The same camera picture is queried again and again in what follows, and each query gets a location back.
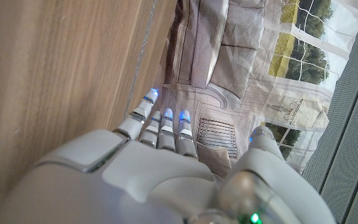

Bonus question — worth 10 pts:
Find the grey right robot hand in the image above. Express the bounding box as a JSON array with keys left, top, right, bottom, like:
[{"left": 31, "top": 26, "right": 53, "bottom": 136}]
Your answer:
[{"left": 0, "top": 88, "right": 338, "bottom": 224}]

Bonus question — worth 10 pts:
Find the grey tape outline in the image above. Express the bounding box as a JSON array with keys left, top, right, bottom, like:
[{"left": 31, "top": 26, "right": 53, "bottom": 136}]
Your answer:
[{"left": 123, "top": 0, "right": 157, "bottom": 118}]

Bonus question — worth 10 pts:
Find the grey perforated wall panel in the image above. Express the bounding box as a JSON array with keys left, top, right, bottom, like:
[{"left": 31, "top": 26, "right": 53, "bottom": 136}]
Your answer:
[{"left": 301, "top": 0, "right": 358, "bottom": 224}]

